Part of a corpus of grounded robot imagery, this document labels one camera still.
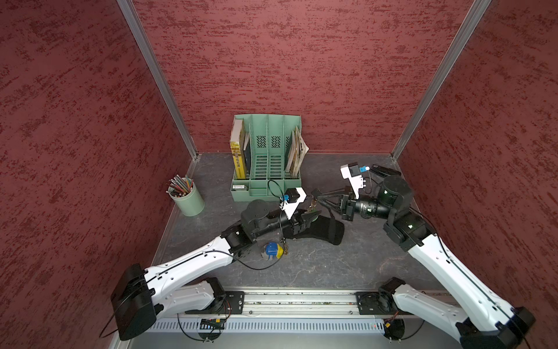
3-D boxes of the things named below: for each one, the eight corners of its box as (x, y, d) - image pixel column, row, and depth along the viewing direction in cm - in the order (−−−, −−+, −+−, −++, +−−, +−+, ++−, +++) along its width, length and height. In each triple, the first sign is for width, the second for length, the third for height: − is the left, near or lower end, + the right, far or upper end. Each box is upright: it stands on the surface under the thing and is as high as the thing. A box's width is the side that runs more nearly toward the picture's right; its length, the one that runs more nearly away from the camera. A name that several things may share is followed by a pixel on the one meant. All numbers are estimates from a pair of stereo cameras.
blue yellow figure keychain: (266, 260, 85) (265, 254, 80) (266, 248, 88) (265, 242, 83) (282, 260, 85) (282, 254, 80) (283, 248, 88) (282, 242, 83)
